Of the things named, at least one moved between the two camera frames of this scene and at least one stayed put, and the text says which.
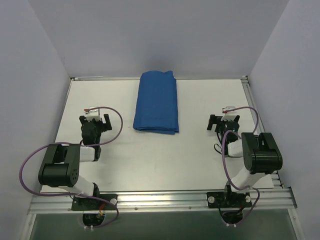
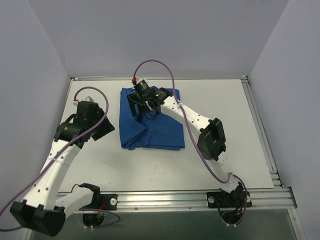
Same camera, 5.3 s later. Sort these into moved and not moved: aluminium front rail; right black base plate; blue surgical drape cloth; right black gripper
Moved: blue surgical drape cloth; right black gripper
Not moved: aluminium front rail; right black base plate
